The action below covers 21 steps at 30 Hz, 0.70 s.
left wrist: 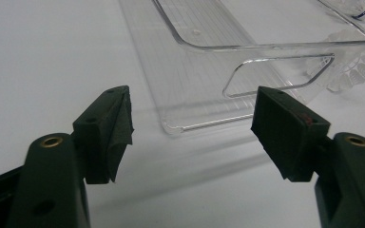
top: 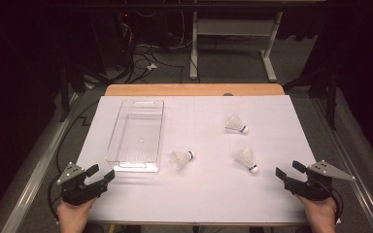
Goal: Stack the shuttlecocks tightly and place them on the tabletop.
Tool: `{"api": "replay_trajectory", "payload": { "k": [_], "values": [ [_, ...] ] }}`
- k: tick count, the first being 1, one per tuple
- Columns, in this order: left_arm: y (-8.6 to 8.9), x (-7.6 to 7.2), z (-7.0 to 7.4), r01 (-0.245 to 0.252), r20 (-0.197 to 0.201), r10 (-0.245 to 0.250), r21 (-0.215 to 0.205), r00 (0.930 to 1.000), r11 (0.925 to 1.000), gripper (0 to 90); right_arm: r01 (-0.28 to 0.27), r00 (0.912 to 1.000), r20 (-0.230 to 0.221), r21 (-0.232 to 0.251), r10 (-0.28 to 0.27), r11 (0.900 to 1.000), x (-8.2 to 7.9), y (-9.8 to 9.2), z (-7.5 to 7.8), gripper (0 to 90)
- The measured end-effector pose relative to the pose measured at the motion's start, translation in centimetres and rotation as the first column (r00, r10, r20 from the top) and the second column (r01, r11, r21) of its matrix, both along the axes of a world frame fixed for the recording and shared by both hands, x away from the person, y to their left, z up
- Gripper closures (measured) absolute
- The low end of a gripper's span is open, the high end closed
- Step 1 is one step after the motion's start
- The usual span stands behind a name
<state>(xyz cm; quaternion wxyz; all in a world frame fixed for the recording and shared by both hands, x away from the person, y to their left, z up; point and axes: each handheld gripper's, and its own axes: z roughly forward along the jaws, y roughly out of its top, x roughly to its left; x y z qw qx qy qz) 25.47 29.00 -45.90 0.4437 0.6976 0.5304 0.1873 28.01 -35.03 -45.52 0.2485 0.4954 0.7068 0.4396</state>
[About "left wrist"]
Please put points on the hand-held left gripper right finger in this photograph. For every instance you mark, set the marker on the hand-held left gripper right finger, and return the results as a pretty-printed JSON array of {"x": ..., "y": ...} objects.
[{"x": 285, "y": 136}]

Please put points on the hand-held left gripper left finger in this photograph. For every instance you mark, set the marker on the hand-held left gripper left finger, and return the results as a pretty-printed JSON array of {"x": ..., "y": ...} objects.
[{"x": 104, "y": 133}]

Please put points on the clear plastic tray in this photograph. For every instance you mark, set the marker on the clear plastic tray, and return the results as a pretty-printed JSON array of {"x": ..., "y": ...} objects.
[{"x": 202, "y": 79}]

